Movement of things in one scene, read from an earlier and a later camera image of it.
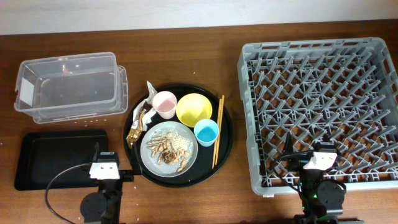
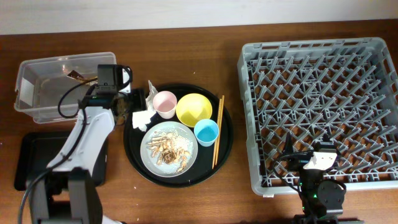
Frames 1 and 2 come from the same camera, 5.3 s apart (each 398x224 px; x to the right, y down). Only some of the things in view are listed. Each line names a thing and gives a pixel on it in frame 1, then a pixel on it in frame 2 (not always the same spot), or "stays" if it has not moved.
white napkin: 150,109 stays
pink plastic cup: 165,103 stays
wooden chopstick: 219,129 stays
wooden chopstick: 217,134 stays
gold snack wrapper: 138,114 → 78,76
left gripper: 96,151 → 139,97
